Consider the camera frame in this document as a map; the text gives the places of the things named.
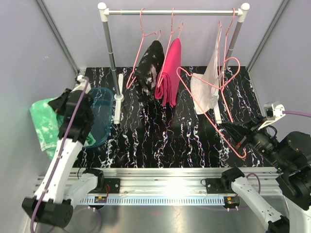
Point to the green tie-dye trousers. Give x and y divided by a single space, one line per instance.
46 123

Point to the magenta pink trousers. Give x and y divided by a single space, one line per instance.
170 81

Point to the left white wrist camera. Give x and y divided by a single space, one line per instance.
82 83

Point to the black white patterned trousers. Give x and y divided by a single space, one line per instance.
148 70

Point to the aluminium frame post left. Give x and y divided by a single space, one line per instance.
54 30

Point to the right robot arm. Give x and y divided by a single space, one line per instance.
292 159

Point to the white and grey clothes rack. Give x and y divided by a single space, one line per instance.
104 11

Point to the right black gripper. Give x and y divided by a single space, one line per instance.
249 129

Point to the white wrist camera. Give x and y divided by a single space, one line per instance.
274 112
82 83

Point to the aluminium mounting rail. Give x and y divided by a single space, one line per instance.
157 186

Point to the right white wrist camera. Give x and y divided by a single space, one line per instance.
274 112

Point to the aluminium frame post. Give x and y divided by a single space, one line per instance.
54 30
275 20

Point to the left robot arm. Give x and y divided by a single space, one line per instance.
52 204

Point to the aluminium frame post right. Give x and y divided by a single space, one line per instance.
275 20

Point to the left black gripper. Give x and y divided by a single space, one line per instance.
59 105

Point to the teal transparent plastic basket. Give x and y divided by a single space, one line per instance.
102 108

